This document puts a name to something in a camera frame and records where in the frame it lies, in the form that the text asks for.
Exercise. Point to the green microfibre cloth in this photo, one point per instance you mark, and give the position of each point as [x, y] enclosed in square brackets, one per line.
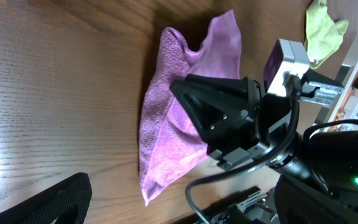
[324, 36]

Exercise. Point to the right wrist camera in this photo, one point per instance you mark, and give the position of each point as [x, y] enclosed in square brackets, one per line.
[287, 58]

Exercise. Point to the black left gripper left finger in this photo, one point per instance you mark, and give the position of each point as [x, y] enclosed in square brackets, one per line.
[65, 202]

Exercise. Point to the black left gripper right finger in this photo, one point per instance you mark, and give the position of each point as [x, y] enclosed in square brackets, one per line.
[297, 203]

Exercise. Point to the purple microfibre cloth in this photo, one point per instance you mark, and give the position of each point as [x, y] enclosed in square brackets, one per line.
[169, 144]

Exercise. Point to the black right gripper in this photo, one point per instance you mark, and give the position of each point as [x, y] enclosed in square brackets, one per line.
[235, 120]

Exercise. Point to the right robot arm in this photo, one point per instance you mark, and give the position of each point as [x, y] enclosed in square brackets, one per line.
[328, 161]

